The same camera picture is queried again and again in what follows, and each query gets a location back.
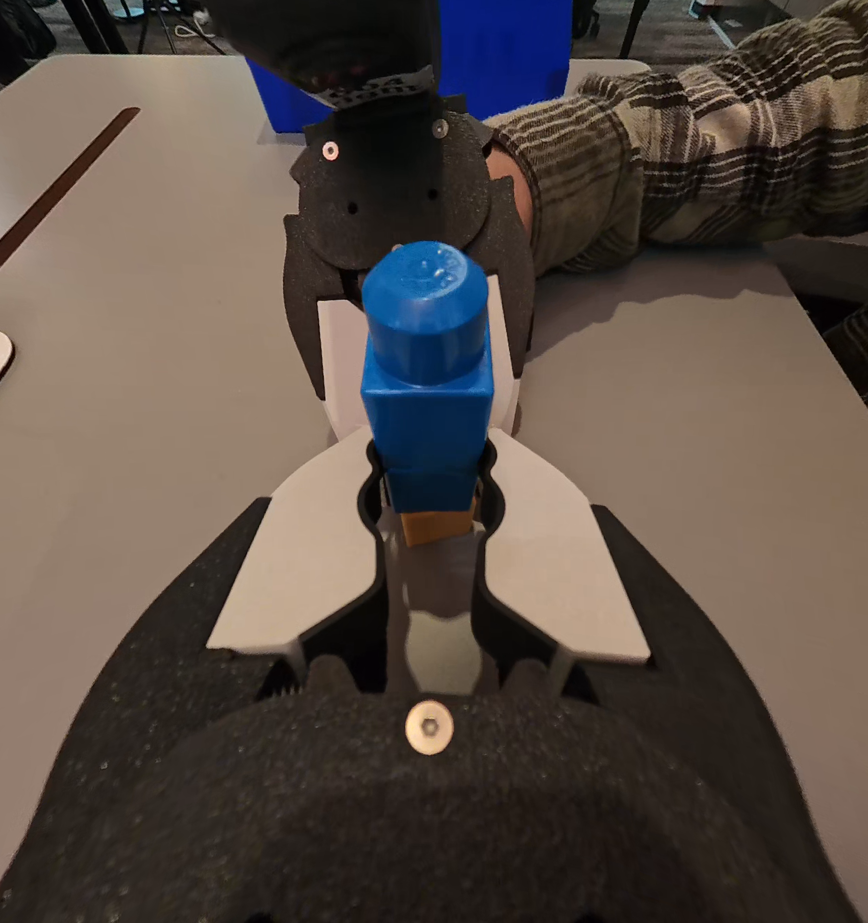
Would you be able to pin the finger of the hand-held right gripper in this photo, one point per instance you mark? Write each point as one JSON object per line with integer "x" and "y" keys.
{"x": 502, "y": 375}
{"x": 340, "y": 360}

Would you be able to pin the yellow toy block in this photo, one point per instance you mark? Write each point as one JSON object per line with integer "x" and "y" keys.
{"x": 434, "y": 526}

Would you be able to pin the person's right hand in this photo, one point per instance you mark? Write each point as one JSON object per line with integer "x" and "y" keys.
{"x": 522, "y": 198}

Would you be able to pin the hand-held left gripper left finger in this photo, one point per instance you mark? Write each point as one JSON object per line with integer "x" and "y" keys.
{"x": 311, "y": 570}

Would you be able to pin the blue plastic bin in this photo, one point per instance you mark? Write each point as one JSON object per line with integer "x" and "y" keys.
{"x": 506, "y": 65}

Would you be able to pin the person's right forearm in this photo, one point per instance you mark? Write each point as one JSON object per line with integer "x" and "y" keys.
{"x": 693, "y": 144}

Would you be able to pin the blue toy block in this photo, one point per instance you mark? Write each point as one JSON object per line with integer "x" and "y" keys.
{"x": 427, "y": 418}
{"x": 434, "y": 490}

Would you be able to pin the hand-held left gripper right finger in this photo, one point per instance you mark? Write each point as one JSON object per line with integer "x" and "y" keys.
{"x": 556, "y": 570}

